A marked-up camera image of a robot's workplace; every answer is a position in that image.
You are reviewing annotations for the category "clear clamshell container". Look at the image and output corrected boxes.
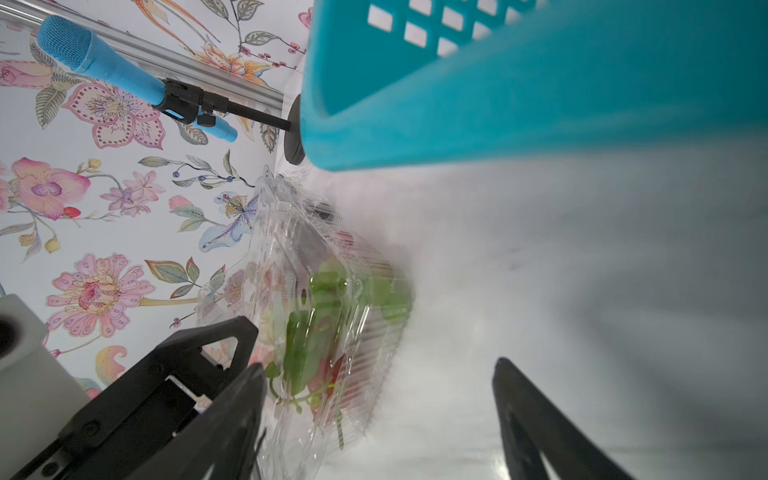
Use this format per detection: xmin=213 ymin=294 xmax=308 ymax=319
xmin=197 ymin=173 xmax=413 ymax=479

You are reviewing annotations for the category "black microphone stand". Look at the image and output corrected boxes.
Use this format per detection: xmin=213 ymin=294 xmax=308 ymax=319
xmin=153 ymin=79 xmax=306 ymax=166

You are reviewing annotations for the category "green grape bunch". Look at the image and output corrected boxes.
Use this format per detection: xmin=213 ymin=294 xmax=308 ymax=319
xmin=267 ymin=256 xmax=414 ymax=416

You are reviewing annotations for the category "teal plastic mesh basket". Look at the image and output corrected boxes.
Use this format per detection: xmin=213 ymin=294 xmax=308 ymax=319
xmin=300 ymin=1 xmax=767 ymax=171

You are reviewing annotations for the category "blue microphone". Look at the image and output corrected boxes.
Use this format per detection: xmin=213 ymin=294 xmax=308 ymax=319
xmin=37 ymin=15 xmax=238 ymax=142

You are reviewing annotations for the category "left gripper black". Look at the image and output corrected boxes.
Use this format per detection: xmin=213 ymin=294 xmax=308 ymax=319
xmin=12 ymin=316 xmax=259 ymax=479

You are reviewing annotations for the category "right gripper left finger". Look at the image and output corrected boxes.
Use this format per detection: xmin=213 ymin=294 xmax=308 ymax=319
xmin=130 ymin=363 xmax=267 ymax=479

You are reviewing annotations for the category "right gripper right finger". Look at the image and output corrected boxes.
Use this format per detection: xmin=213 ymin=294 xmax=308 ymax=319
xmin=492 ymin=357 xmax=630 ymax=479

